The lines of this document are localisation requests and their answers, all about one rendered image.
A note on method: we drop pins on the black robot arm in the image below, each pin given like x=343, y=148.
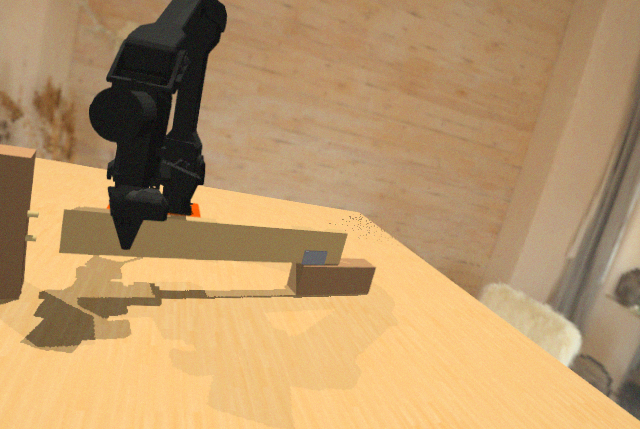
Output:
x=153, y=62

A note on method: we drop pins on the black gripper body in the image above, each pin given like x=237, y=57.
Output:
x=133, y=170

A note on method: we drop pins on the long wooden plank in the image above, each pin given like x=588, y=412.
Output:
x=91, y=231

